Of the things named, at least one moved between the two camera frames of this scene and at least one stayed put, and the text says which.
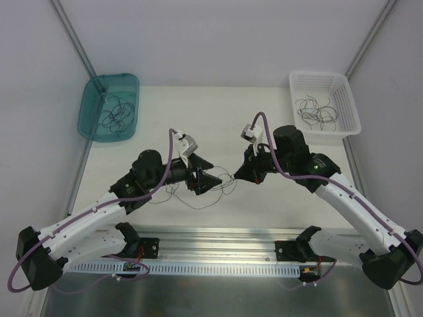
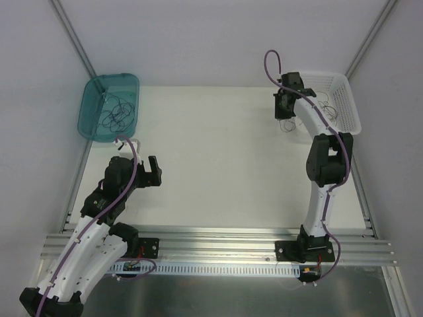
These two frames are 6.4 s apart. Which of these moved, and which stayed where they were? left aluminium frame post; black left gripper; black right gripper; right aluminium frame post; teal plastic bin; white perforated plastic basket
Moved: black right gripper; black left gripper
Stayed: white perforated plastic basket; left aluminium frame post; teal plastic bin; right aluminium frame post
